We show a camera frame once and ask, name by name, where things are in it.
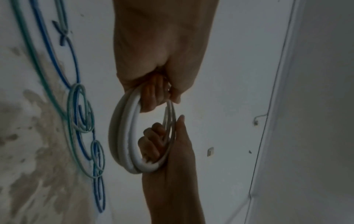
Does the large teal wall hoop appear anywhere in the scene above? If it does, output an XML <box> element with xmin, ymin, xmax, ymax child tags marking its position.
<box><xmin>10</xmin><ymin>0</ymin><xmax>97</xmax><ymax>179</ymax></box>

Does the person's left hand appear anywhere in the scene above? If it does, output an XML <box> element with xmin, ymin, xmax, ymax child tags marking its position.
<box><xmin>112</xmin><ymin>0</ymin><xmax>219</xmax><ymax>113</ymax></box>

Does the white yarn-wrapped hoop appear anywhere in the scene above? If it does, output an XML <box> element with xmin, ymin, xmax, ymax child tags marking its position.
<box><xmin>108</xmin><ymin>89</ymin><xmax>177</xmax><ymax>175</ymax></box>
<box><xmin>122</xmin><ymin>93</ymin><xmax>175</xmax><ymax>172</ymax></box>

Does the large blue wall hoop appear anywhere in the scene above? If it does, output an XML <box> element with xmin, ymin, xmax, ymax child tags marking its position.
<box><xmin>29</xmin><ymin>0</ymin><xmax>96</xmax><ymax>161</ymax></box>

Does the small teal blue hoop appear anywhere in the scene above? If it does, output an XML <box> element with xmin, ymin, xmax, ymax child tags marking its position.
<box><xmin>90</xmin><ymin>140</ymin><xmax>106</xmax><ymax>178</ymax></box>

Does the small pale teal double hoop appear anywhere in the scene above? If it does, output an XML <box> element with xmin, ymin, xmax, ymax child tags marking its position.
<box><xmin>66</xmin><ymin>83</ymin><xmax>95</xmax><ymax>133</ymax></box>

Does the person's right forearm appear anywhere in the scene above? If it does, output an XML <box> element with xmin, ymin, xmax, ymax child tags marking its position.
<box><xmin>142</xmin><ymin>187</ymin><xmax>207</xmax><ymax>224</ymax></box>

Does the thin black wall cable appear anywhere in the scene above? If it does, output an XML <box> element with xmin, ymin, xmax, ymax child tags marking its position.
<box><xmin>247</xmin><ymin>0</ymin><xmax>296</xmax><ymax>200</ymax></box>

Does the small wall hook with wire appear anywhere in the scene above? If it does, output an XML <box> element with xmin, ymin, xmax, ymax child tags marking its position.
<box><xmin>253</xmin><ymin>113</ymin><xmax>269</xmax><ymax>127</ymax></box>

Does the person's right hand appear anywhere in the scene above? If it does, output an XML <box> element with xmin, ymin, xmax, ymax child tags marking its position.
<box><xmin>137</xmin><ymin>114</ymin><xmax>197</xmax><ymax>191</ymax></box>

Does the pale teal wall hoop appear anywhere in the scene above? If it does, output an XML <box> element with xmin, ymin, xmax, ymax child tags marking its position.
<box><xmin>54</xmin><ymin>0</ymin><xmax>70</xmax><ymax>35</ymax></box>

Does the small blue oval hoop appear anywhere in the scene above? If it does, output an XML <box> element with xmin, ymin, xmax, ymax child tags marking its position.
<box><xmin>93</xmin><ymin>174</ymin><xmax>107</xmax><ymax>213</ymax></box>

